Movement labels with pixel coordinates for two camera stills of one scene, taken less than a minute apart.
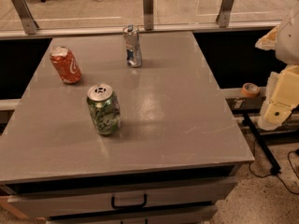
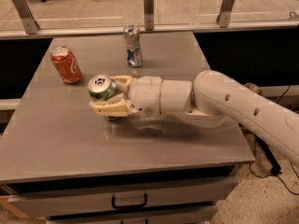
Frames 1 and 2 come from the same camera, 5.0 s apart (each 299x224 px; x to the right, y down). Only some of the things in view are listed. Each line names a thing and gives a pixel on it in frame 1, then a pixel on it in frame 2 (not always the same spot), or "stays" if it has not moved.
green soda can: [105, 106] to [102, 87]
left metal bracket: [24, 12] stays
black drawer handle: [135, 206] stays
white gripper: [290, 41] to [146, 93]
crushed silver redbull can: [133, 46] stays
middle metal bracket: [149, 8] stays
